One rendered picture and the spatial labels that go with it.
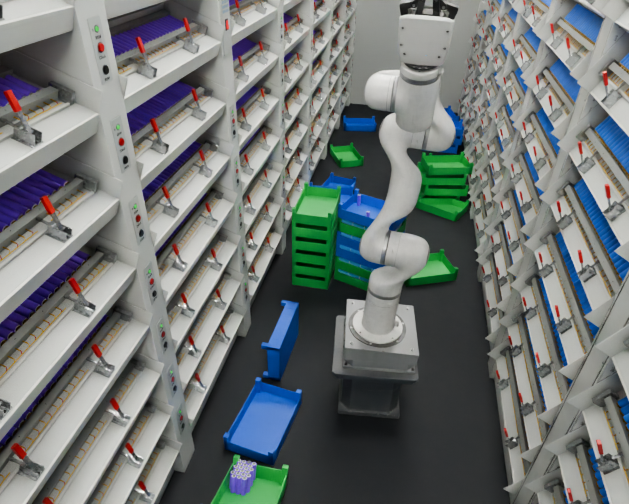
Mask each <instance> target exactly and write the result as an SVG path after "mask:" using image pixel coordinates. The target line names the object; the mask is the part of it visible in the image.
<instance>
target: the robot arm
mask: <svg viewBox="0 0 629 504"><path fill-rule="evenodd" d="M425 1H426V0H402V1H401V2H400V5H399V7H400V13H401V16H400V18H399V26H398V52H399V59H400V61H401V63H400V70H385V71H380V72H377V73H375V74H373V75H372V76H371V77H370V78H369V80H368V81H367V83H366V86H365V90H364V99H365V102H366V104H367V105H368V107H370V108H371V109H374V110H381V111H389V112H394V113H392V114H390V115H388V116H387V117H386V118H385V119H383V121H382V123H381V125H380V129H379V140H380V143H381V145H382V147H383V149H384V151H385V152H386V154H387V156H388V158H389V160H390V163H391V177H390V183H389V188H388V193H387V197H386V200H385V203H384V205H383V207H382V209H381V211H380V213H379V215H378V216H377V217H376V219H375V220H374V221H373V222H372V224H371V225H370V226H369V227H368V229H367V230H366V231H365V233H364V234H363V235H362V238H361V240H360V243H359V252H360V255H361V256H362V257H363V258H364V259H365V260H367V261H369V262H372V263H377V264H382V265H386V266H384V267H380V268H377V269H375V270H373V271H372V273H371V274H370V277H369V282H368V288H367V295H366V301H365V307H364V309H363V310H360V311H359V312H357V313H356V314H355V316H354V318H353V328H354V330H355V332H356V333H357V334H358V335H359V336H360V337H361V338H363V339H365V340H366V341H369V342H372V343H377V344H386V343H391V342H393V341H395V340H397V339H398V338H399V337H400V335H401V333H402V323H401V321H400V319H399V318H398V317H397V316H396V313H397V308H398V304H399V299H400V295H401V290H402V286H403V283H404V281H406V280H407V279H409V278H411V277H412V276H414V275H416V274H417V273H418V272H420V271H421V270H422V269H423V268H424V267H425V265H426V264H427V262H428V259H429V255H430V248H429V245H428V243H427V241H426V240H425V239H423V238H421V237H419V236H416V235H412V234H407V233H402V232H397V231H392V230H389V227H390V225H391V224H392V223H394V222H395V221H397V220H400V219H402V218H404V217H406V216H407V215H408V214H410V213H411V212H412V210H413V209H414V207H415V205H416V203H417V200H418V197H419V193H420V188H421V183H422V178H421V173H420V171H419V169H418V168H417V166H416V165H415V164H414V163H413V162H412V160H411V159H410V158H409V156H408V154H407V149H408V148H415V149H421V150H427V151H434V152H440V151H444V150H447V149H448V148H449V147H451V145H452V144H453V142H454V140H455V136H456V130H455V126H454V123H453V121H452V119H451V118H450V116H449V115H448V114H447V112H446V111H445V109H444V108H443V106H442V104H441V102H440V96H439V95H440V87H441V78H440V75H442V74H443V71H444V70H443V69H444V68H441V65H442V64H443V63H444V61H445V59H446V56H447V53H448V50H449V46H450V42H451V38H452V34H453V29H454V22H455V17H456V14H457V12H458V9H459V5H458V4H456V3H452V2H448V1H447V0H433V5H425Z"/></svg>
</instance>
